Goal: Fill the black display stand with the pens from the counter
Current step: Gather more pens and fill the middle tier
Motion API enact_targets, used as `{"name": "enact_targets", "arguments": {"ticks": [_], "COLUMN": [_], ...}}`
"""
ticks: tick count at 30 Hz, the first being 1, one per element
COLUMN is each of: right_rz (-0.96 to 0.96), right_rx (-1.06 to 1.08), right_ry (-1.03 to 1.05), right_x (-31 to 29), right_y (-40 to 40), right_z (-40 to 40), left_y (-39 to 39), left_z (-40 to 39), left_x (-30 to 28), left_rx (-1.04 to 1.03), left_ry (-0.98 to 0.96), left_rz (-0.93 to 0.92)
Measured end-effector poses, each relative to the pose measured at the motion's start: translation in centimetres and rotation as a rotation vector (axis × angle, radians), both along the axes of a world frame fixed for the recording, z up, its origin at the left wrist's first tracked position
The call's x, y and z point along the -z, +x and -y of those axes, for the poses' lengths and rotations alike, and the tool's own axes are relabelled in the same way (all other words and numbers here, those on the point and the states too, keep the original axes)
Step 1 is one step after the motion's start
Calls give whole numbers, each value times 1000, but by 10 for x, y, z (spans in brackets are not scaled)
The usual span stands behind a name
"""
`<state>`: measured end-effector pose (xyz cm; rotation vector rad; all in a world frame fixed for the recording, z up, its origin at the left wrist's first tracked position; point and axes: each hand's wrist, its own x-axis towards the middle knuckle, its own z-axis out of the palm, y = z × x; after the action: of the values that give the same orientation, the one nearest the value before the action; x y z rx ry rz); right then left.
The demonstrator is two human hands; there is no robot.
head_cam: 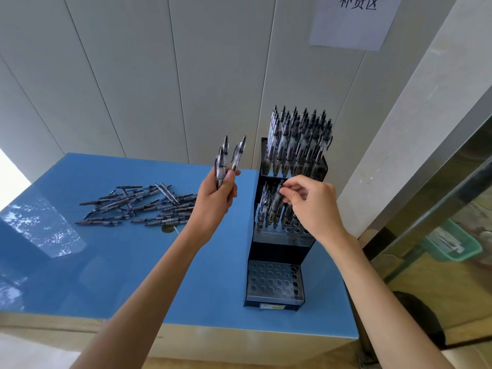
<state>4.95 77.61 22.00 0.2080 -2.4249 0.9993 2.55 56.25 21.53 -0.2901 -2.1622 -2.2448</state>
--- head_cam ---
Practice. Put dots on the small round brown disc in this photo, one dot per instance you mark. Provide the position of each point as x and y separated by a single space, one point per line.
167 229

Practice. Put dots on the person's left hand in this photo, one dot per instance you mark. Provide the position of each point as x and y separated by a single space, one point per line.
211 211

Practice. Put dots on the black tiered pen display stand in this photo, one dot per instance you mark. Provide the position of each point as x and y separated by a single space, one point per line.
276 249

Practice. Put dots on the person's right forearm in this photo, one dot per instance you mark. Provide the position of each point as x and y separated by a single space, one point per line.
384 303

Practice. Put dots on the black transparent pen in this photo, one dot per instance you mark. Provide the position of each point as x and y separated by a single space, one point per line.
225 149
238 153
220 167
276 203

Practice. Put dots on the person's right hand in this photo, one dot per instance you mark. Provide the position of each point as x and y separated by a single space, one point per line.
319 211

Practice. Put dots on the row of black pens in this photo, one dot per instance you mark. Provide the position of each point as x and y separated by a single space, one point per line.
265 211
296 138

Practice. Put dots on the white paper sign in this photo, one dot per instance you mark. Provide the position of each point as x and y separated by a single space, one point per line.
353 30

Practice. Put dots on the dark framed glass door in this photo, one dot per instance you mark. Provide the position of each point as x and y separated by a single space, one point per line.
11 180

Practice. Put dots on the person's left forearm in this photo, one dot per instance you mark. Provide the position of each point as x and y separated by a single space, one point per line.
138 303

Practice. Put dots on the pile of black pens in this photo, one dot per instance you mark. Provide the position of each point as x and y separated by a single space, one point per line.
134 207

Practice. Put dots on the black round object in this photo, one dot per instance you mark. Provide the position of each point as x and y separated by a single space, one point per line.
423 315

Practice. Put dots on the blue table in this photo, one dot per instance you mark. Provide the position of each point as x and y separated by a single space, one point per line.
115 272

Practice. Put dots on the green plastic basket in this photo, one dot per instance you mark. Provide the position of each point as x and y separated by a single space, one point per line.
471 251

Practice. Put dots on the steel framed glass partition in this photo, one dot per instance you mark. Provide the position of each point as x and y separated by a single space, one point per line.
442 188

